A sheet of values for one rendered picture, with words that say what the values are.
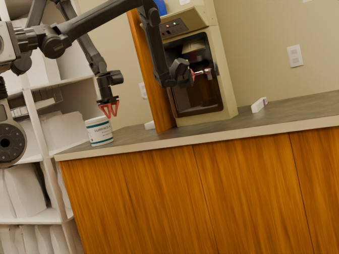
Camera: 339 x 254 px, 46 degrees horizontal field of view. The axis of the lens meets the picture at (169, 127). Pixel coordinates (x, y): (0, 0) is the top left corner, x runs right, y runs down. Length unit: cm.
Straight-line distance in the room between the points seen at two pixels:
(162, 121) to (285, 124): 77
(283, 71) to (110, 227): 131
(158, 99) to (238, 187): 68
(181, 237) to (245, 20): 125
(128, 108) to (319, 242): 165
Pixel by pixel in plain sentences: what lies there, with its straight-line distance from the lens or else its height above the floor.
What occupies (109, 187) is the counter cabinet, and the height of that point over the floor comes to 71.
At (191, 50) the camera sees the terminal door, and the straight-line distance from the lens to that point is 205.
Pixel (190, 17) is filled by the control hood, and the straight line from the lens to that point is 199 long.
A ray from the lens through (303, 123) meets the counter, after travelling 162.
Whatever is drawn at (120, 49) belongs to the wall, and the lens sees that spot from 288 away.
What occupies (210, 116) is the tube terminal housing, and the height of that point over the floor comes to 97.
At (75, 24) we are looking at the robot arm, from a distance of 143.
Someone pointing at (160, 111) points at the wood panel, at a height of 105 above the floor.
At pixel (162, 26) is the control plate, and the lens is 207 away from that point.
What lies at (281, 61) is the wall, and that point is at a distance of 237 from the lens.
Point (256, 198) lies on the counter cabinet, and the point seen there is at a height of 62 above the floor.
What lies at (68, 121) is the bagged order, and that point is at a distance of 294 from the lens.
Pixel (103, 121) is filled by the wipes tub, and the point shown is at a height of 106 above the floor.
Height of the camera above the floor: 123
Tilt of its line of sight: 7 degrees down
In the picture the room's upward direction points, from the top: 14 degrees counter-clockwise
